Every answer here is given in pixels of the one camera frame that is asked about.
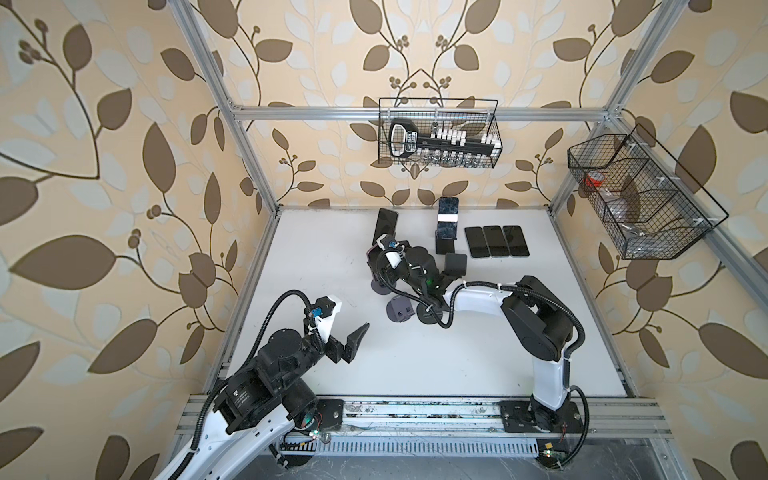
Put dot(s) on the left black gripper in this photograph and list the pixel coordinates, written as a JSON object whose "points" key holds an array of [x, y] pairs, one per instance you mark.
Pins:
{"points": [[350, 349]]}

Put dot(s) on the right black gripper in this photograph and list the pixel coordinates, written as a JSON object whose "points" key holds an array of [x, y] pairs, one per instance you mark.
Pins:
{"points": [[387, 268]]}

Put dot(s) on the black phone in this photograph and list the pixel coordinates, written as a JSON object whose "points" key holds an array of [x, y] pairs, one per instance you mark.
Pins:
{"points": [[477, 243]]}

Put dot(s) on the green phone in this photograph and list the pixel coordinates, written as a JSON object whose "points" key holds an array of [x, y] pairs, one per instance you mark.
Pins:
{"points": [[496, 241]]}

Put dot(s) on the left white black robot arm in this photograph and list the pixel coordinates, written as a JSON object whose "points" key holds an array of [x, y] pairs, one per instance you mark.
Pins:
{"points": [[266, 398]]}

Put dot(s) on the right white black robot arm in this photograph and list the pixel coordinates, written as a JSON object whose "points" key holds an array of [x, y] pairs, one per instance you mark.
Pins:
{"points": [[545, 328]]}

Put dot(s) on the purple round stand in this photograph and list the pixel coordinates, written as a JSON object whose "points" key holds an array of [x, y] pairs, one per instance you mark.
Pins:
{"points": [[379, 288]]}

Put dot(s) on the middle right black stand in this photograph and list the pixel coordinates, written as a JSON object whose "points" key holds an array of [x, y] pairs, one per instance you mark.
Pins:
{"points": [[455, 265]]}

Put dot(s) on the black stand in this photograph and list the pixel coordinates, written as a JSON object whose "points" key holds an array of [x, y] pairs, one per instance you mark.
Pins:
{"points": [[455, 265], [428, 316]]}

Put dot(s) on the front left purple stand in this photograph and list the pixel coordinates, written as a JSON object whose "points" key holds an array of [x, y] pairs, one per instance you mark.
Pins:
{"points": [[399, 309]]}

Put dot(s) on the front right black stand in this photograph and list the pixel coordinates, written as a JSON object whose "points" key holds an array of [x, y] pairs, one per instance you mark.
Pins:
{"points": [[428, 316]]}

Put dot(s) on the red capped clear item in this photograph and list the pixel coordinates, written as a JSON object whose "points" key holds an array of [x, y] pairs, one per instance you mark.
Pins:
{"points": [[593, 181]]}

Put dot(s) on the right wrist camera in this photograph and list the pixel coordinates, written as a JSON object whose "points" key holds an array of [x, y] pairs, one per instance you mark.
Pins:
{"points": [[392, 249]]}

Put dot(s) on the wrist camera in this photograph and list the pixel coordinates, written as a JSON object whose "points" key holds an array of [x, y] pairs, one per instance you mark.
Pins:
{"points": [[322, 315], [392, 249]]}

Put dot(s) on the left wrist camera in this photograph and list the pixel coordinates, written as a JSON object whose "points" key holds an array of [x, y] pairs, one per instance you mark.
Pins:
{"points": [[322, 315]]}

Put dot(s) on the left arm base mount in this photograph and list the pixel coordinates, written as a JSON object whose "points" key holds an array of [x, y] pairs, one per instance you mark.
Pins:
{"points": [[320, 415]]}

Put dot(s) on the front aluminium rail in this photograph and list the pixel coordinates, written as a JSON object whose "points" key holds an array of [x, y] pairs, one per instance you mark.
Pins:
{"points": [[451, 427]]}

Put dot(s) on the back wire basket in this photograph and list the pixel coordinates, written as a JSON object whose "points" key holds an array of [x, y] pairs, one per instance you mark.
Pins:
{"points": [[475, 116]]}

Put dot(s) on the wire basket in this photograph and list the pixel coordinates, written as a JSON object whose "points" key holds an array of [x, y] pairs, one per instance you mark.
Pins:
{"points": [[475, 116], [652, 205]]}

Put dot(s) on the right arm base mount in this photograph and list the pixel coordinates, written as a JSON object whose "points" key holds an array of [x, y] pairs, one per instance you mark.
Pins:
{"points": [[530, 416]]}

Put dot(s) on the right wire basket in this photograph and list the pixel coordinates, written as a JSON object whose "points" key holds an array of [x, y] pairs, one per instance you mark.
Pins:
{"points": [[652, 205]]}

